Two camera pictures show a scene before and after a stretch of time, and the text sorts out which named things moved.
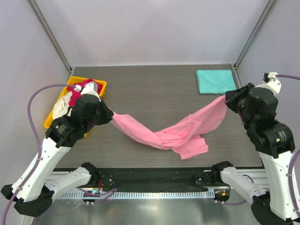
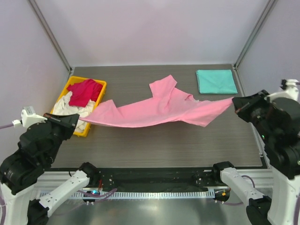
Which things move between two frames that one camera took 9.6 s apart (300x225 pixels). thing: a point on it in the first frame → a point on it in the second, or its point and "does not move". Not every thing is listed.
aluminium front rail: x=257 y=177 does not move
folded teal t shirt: x=215 y=81 does not move
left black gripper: x=108 y=114 → x=69 y=120
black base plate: x=158 y=180 does not move
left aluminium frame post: x=42 y=20 does not move
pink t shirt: x=186 y=140 → x=166 y=103
